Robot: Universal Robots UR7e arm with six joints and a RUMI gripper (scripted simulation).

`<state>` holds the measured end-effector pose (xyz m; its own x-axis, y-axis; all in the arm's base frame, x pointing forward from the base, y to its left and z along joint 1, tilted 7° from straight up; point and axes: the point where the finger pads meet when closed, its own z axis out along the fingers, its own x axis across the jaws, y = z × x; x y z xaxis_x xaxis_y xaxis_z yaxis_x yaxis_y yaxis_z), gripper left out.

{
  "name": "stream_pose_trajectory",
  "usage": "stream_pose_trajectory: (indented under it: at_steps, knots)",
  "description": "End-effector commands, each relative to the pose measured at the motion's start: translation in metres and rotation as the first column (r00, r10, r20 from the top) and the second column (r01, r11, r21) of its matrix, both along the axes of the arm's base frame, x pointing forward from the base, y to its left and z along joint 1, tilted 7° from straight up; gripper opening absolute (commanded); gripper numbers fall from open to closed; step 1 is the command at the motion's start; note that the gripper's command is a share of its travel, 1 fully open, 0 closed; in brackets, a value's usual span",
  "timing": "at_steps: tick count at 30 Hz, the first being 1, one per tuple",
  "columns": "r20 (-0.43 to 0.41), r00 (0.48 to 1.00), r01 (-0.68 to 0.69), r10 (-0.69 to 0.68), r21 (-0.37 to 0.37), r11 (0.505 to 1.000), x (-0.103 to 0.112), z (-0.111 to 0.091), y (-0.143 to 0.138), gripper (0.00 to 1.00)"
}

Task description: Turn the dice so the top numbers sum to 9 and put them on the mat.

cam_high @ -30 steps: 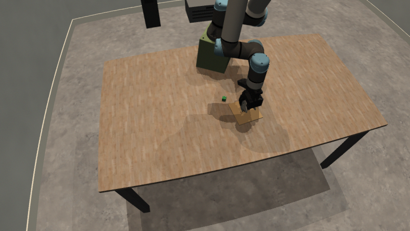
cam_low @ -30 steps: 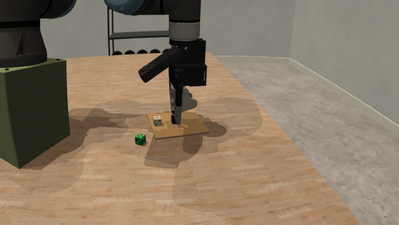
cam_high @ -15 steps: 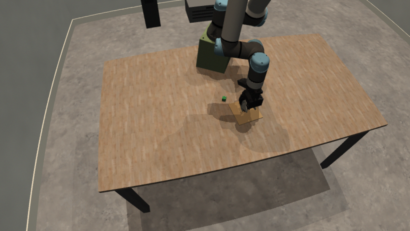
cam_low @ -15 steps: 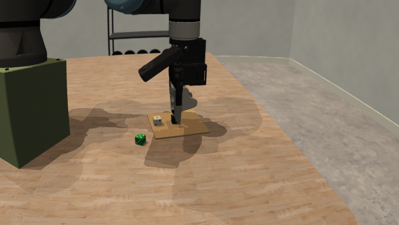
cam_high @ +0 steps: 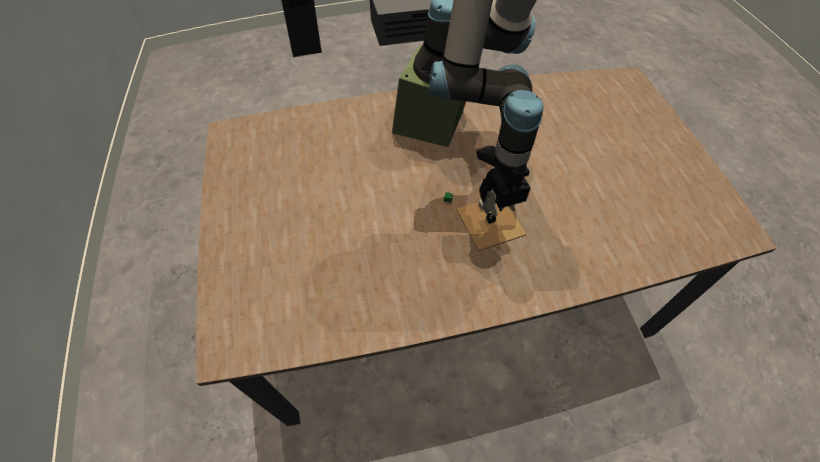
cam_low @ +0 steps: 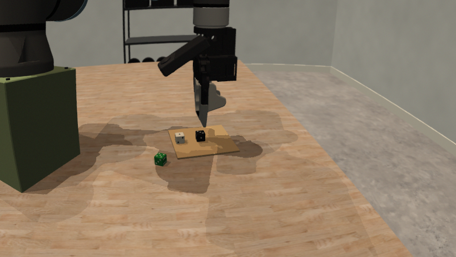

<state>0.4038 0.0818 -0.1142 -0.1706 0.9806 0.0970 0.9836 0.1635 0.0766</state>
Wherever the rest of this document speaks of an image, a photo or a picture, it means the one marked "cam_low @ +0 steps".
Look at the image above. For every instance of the black die with white pips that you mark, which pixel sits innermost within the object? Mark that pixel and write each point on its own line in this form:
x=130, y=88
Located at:
x=200, y=136

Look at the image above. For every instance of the green die with white pips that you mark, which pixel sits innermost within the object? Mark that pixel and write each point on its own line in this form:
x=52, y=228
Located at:
x=160, y=159

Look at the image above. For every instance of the beige and black die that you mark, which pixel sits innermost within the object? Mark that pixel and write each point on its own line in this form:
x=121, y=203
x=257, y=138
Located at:
x=180, y=138

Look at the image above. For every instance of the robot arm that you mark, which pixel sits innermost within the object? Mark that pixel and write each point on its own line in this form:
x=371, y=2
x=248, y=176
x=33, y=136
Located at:
x=24, y=48

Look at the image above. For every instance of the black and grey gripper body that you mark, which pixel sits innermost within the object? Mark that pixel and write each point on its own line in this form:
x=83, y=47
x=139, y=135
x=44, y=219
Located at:
x=220, y=56

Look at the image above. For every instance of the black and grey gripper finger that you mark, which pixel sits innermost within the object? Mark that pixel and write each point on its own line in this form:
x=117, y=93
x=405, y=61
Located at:
x=196, y=94
x=208, y=98

